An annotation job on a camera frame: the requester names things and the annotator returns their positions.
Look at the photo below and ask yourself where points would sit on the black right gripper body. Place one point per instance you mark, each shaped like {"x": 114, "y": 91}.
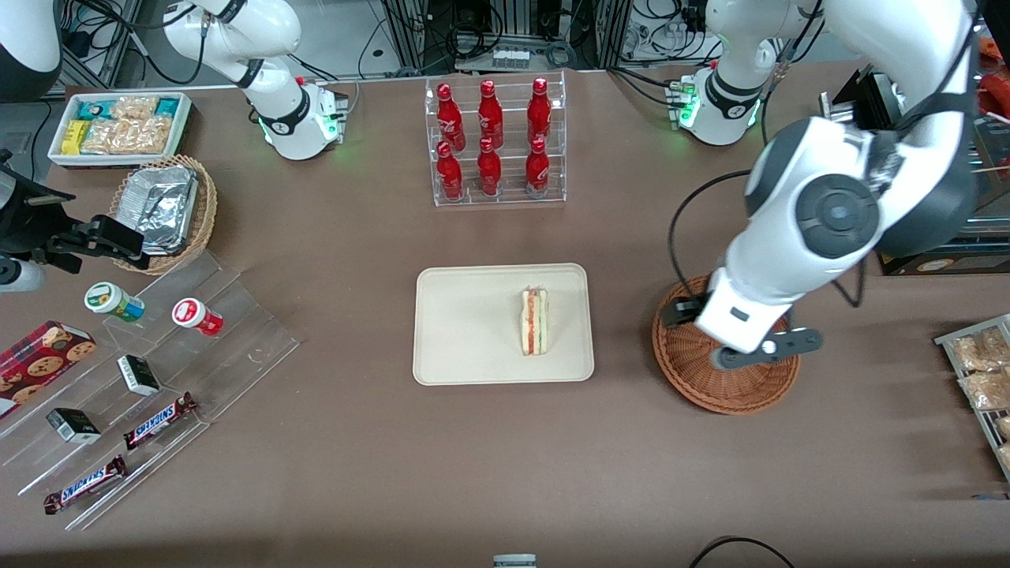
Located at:
{"x": 33, "y": 223}

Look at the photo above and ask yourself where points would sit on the plastic triangle sandwich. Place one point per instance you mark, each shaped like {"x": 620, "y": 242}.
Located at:
{"x": 534, "y": 323}

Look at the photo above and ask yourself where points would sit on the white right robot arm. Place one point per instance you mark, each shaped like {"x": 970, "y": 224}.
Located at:
{"x": 260, "y": 24}

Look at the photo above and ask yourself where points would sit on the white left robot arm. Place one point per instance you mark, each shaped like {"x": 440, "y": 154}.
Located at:
{"x": 836, "y": 213}

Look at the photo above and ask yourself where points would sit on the round empty wicker basket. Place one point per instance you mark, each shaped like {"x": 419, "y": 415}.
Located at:
{"x": 726, "y": 386}

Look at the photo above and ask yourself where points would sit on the wicker basket holding foil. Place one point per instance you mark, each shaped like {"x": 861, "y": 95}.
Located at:
{"x": 203, "y": 213}

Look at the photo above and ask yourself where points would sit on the cream rectangular plastic tray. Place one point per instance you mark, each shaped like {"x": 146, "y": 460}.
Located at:
{"x": 473, "y": 331}

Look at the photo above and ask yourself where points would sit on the silver foil wrapped pack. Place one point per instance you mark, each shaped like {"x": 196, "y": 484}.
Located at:
{"x": 162, "y": 205}

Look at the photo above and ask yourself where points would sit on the green lid small jar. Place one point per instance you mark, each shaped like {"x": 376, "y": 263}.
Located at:
{"x": 114, "y": 302}

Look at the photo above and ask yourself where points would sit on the white plastic snack bin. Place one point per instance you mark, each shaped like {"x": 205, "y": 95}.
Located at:
{"x": 118, "y": 161}

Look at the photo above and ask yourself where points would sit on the yellow snack packet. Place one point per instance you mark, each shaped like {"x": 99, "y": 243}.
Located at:
{"x": 75, "y": 136}

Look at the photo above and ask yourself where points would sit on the clear cracker bag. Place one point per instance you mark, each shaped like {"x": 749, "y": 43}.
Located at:
{"x": 126, "y": 136}
{"x": 986, "y": 390}
{"x": 982, "y": 351}
{"x": 134, "y": 107}
{"x": 1004, "y": 427}

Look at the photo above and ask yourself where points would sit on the red lid small jar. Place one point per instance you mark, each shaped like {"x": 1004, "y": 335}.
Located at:
{"x": 197, "y": 317}

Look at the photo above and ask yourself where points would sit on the teal snack packet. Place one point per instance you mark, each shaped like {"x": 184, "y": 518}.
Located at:
{"x": 93, "y": 109}
{"x": 167, "y": 106}

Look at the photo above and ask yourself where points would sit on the small black carton box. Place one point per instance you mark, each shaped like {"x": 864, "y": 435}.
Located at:
{"x": 138, "y": 375}
{"x": 73, "y": 426}

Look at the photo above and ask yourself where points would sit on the red chocolate chip cookie box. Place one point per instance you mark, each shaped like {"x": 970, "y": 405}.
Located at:
{"x": 39, "y": 363}

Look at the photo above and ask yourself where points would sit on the clear acrylic stepped shelf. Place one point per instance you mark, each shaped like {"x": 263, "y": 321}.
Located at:
{"x": 237, "y": 347}

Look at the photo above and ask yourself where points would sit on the Snickers chocolate bar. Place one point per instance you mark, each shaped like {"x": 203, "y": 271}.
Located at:
{"x": 85, "y": 485}
{"x": 160, "y": 420}

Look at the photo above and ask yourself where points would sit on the red soda bottle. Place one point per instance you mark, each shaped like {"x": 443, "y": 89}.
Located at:
{"x": 537, "y": 170}
{"x": 450, "y": 173}
{"x": 489, "y": 170}
{"x": 540, "y": 110}
{"x": 490, "y": 114}
{"x": 450, "y": 114}

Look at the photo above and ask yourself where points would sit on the clear acrylic bottle rack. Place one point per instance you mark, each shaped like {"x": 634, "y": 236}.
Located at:
{"x": 495, "y": 201}

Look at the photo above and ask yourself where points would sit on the dark flat carton box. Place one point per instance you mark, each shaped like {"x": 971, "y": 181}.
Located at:
{"x": 947, "y": 260}

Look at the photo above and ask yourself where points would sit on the black device on stand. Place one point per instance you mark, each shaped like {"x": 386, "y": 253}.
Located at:
{"x": 868, "y": 99}

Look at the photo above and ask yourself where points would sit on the small grey white device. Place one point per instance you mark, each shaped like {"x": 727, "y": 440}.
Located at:
{"x": 514, "y": 562}

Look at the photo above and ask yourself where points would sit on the white power strip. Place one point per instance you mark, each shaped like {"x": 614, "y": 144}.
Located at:
{"x": 511, "y": 57}

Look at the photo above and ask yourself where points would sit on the red packaged item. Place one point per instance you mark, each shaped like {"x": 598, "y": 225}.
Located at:
{"x": 996, "y": 83}

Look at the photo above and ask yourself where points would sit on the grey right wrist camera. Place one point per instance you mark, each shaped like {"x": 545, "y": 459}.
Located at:
{"x": 20, "y": 276}

